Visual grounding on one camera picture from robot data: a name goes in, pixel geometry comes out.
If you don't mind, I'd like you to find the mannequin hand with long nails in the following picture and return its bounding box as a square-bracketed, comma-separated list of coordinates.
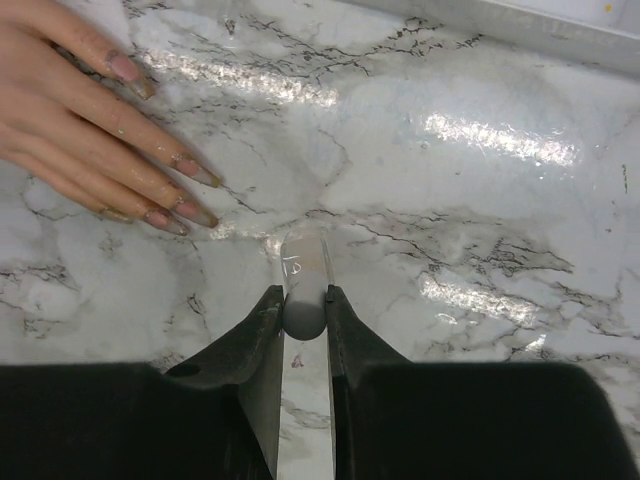
[1, 1, 221, 236]

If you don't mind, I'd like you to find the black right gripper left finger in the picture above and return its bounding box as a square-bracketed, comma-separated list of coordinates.
[1, 286, 284, 479]

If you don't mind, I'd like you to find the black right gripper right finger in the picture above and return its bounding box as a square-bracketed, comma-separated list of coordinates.
[326, 286, 639, 479]

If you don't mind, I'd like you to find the clear polish bottle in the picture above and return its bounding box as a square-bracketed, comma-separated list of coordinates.
[280, 227, 332, 306]

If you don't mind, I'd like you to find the white polish cap with brush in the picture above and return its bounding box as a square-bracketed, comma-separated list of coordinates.
[282, 299, 327, 341]

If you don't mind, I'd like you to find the white plastic organizer tray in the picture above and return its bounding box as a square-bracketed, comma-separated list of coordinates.
[359, 0, 639, 77]

